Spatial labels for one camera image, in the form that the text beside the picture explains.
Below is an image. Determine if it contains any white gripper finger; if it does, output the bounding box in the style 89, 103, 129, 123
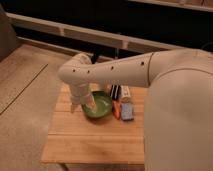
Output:
87, 97, 97, 111
70, 104, 76, 113

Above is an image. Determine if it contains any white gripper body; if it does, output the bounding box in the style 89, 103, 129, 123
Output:
70, 91, 92, 105

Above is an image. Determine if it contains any green ceramic bowl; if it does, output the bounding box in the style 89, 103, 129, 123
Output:
82, 91, 112, 119

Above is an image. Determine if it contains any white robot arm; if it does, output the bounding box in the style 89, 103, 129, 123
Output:
59, 48, 213, 171

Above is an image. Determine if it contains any black striped object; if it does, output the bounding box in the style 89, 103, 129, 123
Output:
110, 85, 120, 100

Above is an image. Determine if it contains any orange carrot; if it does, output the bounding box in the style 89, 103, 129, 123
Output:
112, 101, 120, 120

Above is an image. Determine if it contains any wooden table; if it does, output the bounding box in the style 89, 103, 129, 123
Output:
41, 84, 147, 165

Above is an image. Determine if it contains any white carton box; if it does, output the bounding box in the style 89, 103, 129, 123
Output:
121, 86, 131, 103

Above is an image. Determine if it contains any black handle on rail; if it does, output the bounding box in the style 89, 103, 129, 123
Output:
91, 53, 100, 64

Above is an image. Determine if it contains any white shelf rail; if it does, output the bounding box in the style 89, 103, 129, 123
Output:
6, 12, 182, 53

